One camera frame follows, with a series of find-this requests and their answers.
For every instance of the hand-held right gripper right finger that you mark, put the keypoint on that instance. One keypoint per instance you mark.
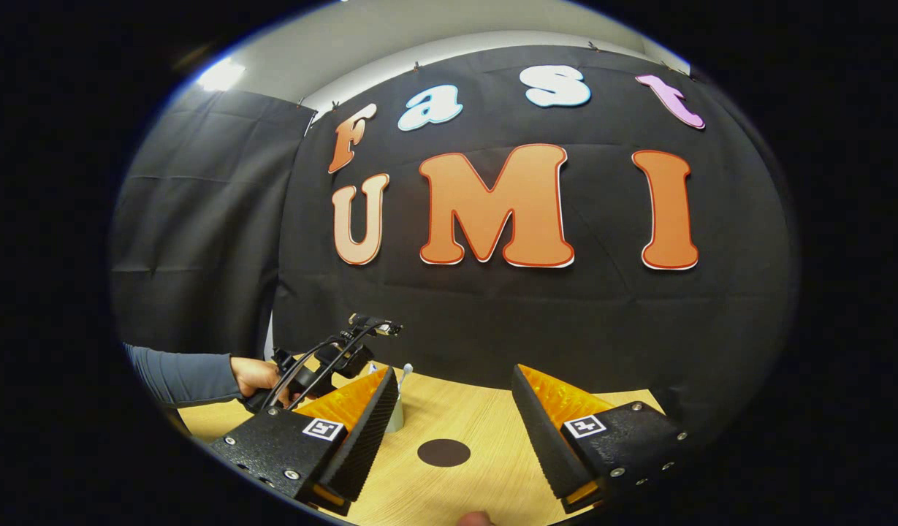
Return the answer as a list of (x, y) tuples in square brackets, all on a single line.
[(536, 431)]

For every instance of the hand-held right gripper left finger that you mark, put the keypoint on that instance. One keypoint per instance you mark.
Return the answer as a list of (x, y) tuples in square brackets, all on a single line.
[(368, 431)]

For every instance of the white toothbrush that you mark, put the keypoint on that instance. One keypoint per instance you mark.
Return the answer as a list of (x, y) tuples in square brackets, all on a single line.
[(407, 372)]

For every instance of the dark round coaster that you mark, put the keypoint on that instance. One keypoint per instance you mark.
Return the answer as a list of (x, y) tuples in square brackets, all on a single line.
[(443, 453)]

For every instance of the wooden desktop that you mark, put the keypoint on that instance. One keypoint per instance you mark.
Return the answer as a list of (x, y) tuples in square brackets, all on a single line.
[(478, 489)]

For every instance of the black backdrop cloth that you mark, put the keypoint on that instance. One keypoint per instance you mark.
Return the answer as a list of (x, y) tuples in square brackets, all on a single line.
[(529, 321)]

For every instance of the ceiling light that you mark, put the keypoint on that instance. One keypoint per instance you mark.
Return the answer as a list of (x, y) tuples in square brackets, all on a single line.
[(221, 74)]

